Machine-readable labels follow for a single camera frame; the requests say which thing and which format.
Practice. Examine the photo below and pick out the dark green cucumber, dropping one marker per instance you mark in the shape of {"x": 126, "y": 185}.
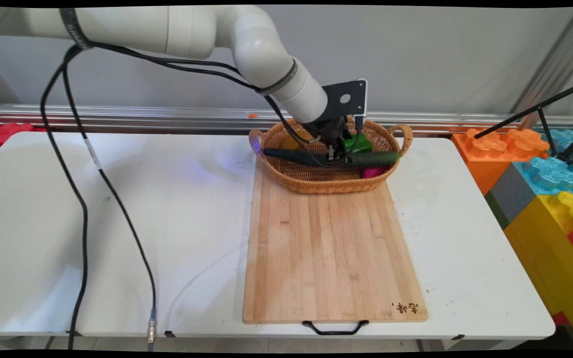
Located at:
{"x": 378, "y": 158}

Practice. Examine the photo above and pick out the grey giant toy block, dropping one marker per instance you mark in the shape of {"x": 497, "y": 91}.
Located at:
{"x": 510, "y": 196}

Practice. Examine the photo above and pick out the brown toy potato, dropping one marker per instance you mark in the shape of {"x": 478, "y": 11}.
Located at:
{"x": 291, "y": 143}

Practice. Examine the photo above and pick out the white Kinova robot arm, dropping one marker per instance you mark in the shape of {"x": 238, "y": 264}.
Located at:
{"x": 177, "y": 27}

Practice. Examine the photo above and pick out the green toy bell pepper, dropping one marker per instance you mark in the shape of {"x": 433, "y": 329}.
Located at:
{"x": 361, "y": 144}

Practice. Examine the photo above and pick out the black table clip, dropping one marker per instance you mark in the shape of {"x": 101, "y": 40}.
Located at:
{"x": 74, "y": 333}
{"x": 458, "y": 337}
{"x": 170, "y": 333}

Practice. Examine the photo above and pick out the red plastic block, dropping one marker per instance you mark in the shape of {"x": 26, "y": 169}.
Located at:
{"x": 10, "y": 132}

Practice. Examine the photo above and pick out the magenta toy sweet potato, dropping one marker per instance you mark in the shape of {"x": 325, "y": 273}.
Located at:
{"x": 373, "y": 172}

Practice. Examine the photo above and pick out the orange giant toy block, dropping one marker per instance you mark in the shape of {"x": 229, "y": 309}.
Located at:
{"x": 485, "y": 154}

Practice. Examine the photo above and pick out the woven wicker basket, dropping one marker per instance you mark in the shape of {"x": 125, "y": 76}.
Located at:
{"x": 326, "y": 179}

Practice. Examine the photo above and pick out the yellow giant toy block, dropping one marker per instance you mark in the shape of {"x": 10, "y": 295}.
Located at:
{"x": 550, "y": 248}

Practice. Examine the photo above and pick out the black tripod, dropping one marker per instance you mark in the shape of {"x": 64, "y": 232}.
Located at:
{"x": 540, "y": 107}

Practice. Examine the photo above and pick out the black wrist camera mount plate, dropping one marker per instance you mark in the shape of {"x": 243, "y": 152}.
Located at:
{"x": 353, "y": 99}

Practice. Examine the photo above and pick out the slanted aluminium post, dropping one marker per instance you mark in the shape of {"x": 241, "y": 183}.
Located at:
{"x": 555, "y": 59}

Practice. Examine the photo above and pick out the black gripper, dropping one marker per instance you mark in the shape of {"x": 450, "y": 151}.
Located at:
{"x": 330, "y": 130}

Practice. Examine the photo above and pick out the blue giant toy block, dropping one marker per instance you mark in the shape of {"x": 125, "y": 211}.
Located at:
{"x": 552, "y": 171}

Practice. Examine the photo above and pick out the aluminium rail along wall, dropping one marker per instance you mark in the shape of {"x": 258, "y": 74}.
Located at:
{"x": 167, "y": 117}

